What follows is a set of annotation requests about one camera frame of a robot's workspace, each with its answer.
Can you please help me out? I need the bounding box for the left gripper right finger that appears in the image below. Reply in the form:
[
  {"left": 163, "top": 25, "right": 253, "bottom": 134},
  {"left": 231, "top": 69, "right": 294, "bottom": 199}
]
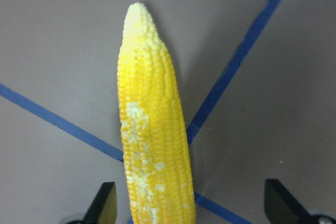
[{"left": 264, "top": 179, "right": 335, "bottom": 224}]

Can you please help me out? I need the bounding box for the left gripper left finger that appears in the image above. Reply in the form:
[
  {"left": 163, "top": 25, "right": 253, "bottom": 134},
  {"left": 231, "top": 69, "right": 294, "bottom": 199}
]
[{"left": 65, "top": 182, "right": 117, "bottom": 224}]

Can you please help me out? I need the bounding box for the yellow plastic corn cob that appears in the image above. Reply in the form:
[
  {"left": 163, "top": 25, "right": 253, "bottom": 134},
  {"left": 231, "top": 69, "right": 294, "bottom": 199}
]
[{"left": 117, "top": 3, "right": 196, "bottom": 223}]

